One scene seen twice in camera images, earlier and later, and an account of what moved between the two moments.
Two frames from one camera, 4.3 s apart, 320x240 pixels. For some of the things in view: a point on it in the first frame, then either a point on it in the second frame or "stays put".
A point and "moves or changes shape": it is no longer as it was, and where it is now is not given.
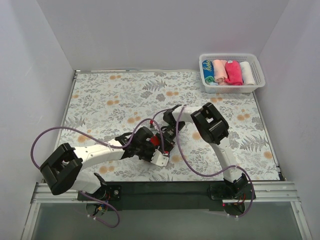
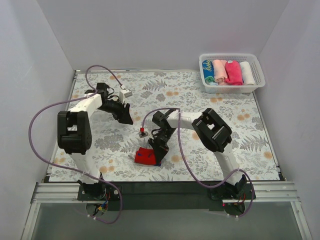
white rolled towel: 247,76 stays put
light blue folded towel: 212,83 stays put
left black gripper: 155,149 → 122,114
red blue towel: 155,140 moves or changes shape
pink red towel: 234,74 stays put
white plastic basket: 250,58 stays put
